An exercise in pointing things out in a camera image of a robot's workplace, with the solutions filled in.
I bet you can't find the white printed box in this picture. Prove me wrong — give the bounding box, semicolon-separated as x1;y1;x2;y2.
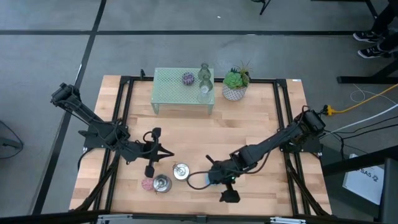
341;154;385;205

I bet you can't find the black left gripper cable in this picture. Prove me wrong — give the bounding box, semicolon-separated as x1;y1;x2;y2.
142;130;156;145

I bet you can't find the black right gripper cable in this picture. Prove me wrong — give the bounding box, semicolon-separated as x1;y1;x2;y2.
185;169;216;191

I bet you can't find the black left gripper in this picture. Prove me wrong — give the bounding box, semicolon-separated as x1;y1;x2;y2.
136;127;175;179

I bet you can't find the yellow extension cable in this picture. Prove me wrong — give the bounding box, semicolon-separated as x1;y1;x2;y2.
323;83;398;116

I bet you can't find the person's leg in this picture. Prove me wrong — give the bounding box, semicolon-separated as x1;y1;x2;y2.
369;0;398;35
377;30;398;53

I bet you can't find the black crossbeam with silver brackets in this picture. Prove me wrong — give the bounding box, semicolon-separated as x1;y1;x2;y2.
0;210;398;224

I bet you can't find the succulent in patterned pot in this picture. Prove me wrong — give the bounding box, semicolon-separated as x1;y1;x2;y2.
221;60;252;101

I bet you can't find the black desk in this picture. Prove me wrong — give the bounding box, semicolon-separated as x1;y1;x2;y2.
322;145;398;224

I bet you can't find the black aluminium table frame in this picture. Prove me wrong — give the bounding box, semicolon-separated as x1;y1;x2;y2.
74;68;331;218

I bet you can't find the grey chair base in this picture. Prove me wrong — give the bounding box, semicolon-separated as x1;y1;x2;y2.
0;120;24;160

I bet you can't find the white cable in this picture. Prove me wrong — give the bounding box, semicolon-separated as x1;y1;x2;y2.
322;104;398;134

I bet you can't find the purple textured ball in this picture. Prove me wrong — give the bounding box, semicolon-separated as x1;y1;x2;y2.
182;72;195;86

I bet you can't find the clear glass jar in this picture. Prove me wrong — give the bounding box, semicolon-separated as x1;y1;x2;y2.
197;88;212;105

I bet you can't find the black chair base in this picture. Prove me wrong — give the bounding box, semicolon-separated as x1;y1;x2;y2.
251;0;272;16

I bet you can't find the person's dark shoe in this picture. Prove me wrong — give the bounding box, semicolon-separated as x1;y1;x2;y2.
353;30;382;44
357;45;391;59

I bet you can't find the silver candle tin orange label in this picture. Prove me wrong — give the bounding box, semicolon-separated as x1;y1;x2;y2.
172;162;191;182

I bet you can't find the green perforated metal shelf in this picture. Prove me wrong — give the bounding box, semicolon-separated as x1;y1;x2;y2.
150;67;215;115

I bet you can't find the black desk foot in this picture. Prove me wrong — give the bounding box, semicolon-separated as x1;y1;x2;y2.
337;58;398;85

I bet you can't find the silver candle tin gold label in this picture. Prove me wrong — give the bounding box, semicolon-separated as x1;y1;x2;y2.
152;174;173;194

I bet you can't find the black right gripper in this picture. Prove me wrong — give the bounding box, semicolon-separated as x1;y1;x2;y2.
204;154;241;204

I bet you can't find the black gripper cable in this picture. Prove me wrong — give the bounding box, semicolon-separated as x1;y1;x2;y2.
142;130;156;145
185;169;216;191

